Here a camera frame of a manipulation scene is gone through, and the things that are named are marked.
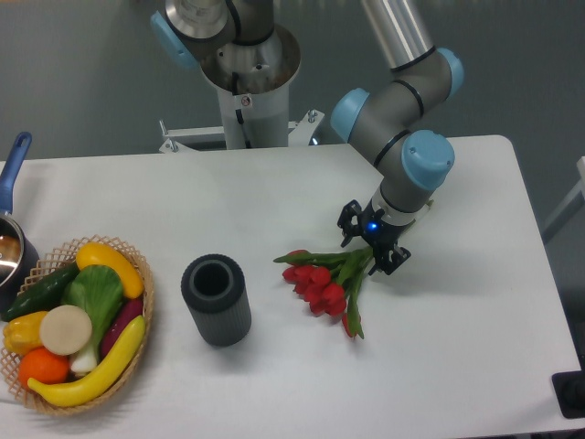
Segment beige round disc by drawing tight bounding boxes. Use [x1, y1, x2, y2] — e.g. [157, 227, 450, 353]
[39, 305, 92, 356]

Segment green cucumber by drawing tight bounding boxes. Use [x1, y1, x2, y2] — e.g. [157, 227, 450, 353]
[1, 262, 80, 322]

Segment purple sweet potato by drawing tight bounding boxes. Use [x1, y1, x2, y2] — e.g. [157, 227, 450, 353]
[100, 298, 143, 359]

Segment orange fruit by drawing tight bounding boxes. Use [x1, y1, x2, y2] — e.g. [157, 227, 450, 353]
[18, 348, 69, 389]

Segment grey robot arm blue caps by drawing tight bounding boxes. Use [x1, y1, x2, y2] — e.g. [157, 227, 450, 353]
[150, 1, 464, 273]

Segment red tulip bouquet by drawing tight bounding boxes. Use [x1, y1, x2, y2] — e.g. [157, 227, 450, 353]
[273, 248, 373, 338]

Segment black device at table edge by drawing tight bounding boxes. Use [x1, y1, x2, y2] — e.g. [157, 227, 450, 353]
[551, 370, 584, 419]

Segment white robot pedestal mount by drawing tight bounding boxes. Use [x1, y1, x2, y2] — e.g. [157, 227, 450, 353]
[154, 22, 325, 153]

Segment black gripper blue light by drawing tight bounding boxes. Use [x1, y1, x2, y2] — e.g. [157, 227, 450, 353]
[337, 199, 410, 275]

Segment dark grey ribbed vase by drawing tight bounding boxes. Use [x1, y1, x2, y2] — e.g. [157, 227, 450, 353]
[180, 253, 251, 347]

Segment yellow banana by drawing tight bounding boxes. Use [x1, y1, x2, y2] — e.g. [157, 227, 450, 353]
[27, 316, 146, 407]

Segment yellow bell pepper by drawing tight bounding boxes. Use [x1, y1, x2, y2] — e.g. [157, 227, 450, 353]
[3, 311, 48, 356]

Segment green bok choy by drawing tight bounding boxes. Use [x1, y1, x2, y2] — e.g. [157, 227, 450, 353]
[61, 265, 123, 377]

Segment blue handled saucepan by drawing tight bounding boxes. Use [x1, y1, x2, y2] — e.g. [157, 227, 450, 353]
[1, 132, 38, 313]

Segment woven wicker basket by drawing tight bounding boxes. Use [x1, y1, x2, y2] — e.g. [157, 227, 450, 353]
[1, 235, 154, 416]

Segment white frame at right edge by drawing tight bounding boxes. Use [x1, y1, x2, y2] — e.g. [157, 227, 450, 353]
[541, 156, 584, 245]

